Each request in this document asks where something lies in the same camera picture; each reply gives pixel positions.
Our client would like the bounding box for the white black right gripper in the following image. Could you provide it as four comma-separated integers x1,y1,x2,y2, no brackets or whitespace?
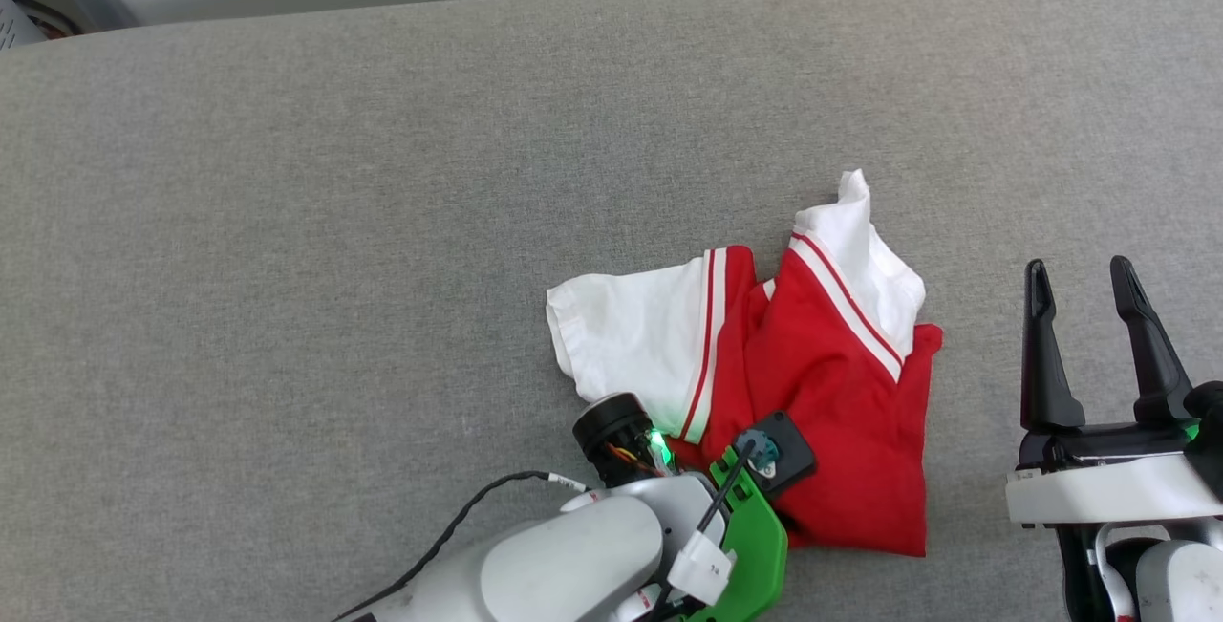
1005,255,1223,529

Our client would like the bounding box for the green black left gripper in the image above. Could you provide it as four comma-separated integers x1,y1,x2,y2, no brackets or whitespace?
688,410,819,622

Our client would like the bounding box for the red and white garment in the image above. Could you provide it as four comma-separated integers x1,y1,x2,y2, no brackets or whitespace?
546,168,945,558

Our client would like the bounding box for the thin black left gripper cable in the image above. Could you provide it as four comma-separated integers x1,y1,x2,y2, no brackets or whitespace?
693,440,758,537

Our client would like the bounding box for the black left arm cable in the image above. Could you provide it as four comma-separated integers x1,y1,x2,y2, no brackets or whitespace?
334,471,589,622

